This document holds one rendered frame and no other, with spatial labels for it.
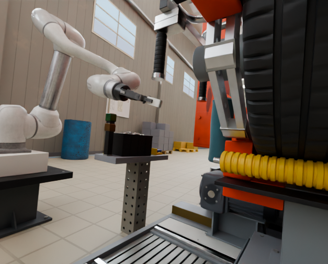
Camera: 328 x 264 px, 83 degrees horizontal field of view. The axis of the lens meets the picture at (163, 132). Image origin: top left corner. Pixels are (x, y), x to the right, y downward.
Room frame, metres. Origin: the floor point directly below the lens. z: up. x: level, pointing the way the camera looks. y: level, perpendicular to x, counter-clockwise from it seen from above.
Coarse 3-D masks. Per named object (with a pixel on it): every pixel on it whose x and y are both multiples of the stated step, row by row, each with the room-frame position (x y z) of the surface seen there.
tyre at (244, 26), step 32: (256, 0) 0.28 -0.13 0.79; (288, 0) 0.26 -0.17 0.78; (320, 0) 0.24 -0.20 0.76; (256, 32) 0.29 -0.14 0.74; (288, 32) 0.27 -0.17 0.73; (320, 32) 0.25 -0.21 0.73; (256, 64) 0.31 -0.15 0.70; (288, 64) 0.28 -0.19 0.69; (320, 64) 0.26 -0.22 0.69; (256, 96) 0.33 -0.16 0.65; (288, 96) 0.31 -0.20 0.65; (320, 96) 0.28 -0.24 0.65; (256, 128) 0.38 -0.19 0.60; (288, 128) 0.34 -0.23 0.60; (320, 128) 0.32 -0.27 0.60; (320, 160) 0.39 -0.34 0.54
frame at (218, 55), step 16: (240, 16) 0.38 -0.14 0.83; (208, 32) 0.39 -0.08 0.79; (208, 48) 0.39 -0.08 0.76; (224, 48) 0.37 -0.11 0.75; (208, 64) 0.40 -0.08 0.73; (224, 64) 0.38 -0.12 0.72; (240, 80) 0.41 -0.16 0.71; (224, 96) 0.46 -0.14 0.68; (240, 96) 0.42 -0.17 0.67; (224, 112) 0.46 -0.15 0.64; (240, 112) 0.44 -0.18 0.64; (224, 128) 0.49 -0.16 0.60; (240, 128) 0.47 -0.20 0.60
